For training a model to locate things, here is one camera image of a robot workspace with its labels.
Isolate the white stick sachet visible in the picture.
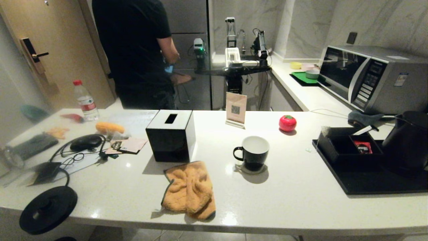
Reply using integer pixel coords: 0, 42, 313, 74
351, 125, 380, 136

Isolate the black round kettle base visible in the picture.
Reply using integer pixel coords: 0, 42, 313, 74
19, 186, 78, 235

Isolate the black power cable with plug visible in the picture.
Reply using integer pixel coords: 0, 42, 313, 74
49, 134, 109, 186

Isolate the white power cable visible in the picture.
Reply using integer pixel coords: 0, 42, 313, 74
308, 108, 398, 119

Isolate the red sachet packet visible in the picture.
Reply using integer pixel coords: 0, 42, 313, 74
353, 141, 372, 154

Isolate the wooden door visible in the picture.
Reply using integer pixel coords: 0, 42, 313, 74
0, 0, 116, 111

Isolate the black computer mouse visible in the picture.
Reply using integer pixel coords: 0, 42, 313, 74
70, 134, 103, 152

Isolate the black electric kettle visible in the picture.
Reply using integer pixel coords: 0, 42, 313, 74
381, 110, 428, 178

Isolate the black mug white inside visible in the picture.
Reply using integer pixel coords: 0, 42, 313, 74
233, 136, 270, 172

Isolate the white plastic stand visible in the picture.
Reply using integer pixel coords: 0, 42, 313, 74
225, 47, 242, 67

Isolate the orange fries toy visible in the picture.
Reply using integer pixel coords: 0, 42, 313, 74
46, 127, 70, 139

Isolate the beige QR code sign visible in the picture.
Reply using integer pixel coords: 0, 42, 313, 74
225, 91, 248, 129

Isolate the dark green card box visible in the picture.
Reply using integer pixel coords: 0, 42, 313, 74
32, 162, 62, 185

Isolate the black compartment organizer box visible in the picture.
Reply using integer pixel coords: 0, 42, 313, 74
317, 127, 385, 163

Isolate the black door lock handle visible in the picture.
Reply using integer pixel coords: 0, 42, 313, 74
19, 37, 49, 75

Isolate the device with green light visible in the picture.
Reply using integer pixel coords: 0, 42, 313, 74
193, 37, 205, 71

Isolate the silver microwave oven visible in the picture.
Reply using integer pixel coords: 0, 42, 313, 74
318, 45, 428, 116

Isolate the large black serving tray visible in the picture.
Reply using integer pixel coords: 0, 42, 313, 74
312, 139, 428, 195

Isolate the person in black shirt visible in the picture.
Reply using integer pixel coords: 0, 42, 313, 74
92, 0, 193, 110

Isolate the round grey coaster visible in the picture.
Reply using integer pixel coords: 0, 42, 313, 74
235, 162, 268, 175

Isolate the pink flat packet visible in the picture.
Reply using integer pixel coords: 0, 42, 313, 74
105, 137, 148, 155

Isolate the chrome faucet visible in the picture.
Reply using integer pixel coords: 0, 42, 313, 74
237, 29, 247, 55

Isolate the yellow corn cob toy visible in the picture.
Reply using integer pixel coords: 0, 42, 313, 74
95, 122, 125, 134

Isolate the teal round object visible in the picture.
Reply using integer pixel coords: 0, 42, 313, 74
20, 104, 50, 123

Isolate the green board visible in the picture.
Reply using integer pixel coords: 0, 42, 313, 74
292, 71, 323, 84

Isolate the orange fluffy towel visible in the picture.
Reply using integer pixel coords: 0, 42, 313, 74
161, 161, 216, 221

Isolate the black background shelf board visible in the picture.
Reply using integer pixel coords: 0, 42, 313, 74
195, 65, 272, 76

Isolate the clear water bottle red cap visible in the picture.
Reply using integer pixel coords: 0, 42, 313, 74
73, 79, 100, 122

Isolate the small wooden side table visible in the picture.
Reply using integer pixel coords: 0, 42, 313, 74
171, 73, 193, 86

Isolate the red tomato toy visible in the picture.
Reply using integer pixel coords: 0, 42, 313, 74
279, 115, 297, 132

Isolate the black tissue box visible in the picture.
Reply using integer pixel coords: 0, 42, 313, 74
145, 109, 196, 163

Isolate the grey blue rag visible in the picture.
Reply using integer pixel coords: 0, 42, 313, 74
348, 110, 385, 128

